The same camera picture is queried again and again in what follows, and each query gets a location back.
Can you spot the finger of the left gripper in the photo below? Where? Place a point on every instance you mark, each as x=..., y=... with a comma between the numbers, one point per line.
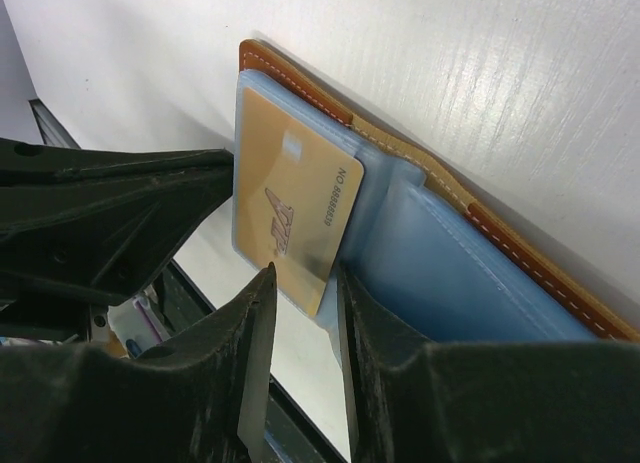
x=104, y=240
x=27, y=164

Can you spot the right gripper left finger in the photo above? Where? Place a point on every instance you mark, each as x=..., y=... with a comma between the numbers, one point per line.
x=38, y=387

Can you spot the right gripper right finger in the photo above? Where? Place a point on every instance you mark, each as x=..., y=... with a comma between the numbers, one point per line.
x=409, y=399

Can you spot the brown leather card holder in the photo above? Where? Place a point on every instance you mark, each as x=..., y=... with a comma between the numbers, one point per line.
x=424, y=246

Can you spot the gold VIP card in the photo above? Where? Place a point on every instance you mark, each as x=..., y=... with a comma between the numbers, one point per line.
x=296, y=182

